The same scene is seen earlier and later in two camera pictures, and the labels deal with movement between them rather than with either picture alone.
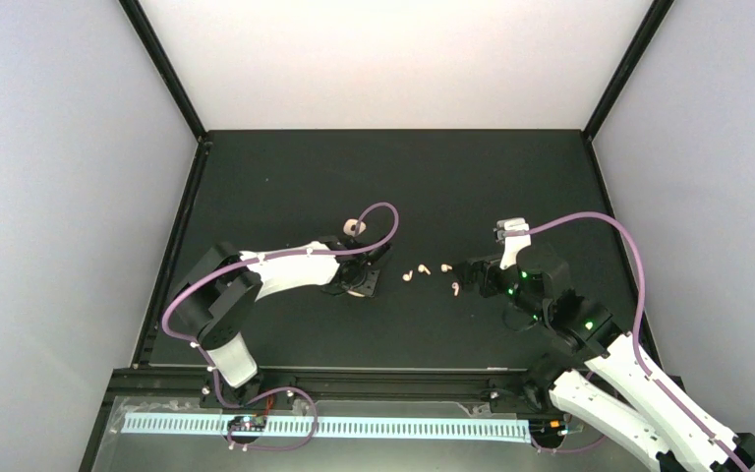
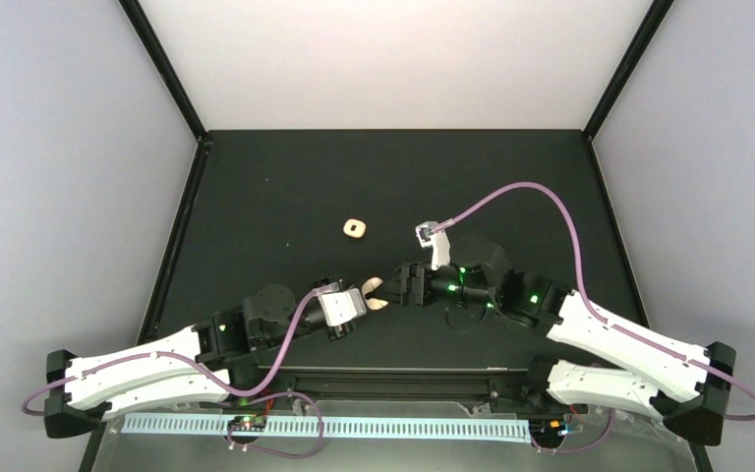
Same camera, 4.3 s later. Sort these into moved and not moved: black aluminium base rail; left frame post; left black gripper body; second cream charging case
Moved: left black gripper body
Not moved: second cream charging case; left frame post; black aluminium base rail
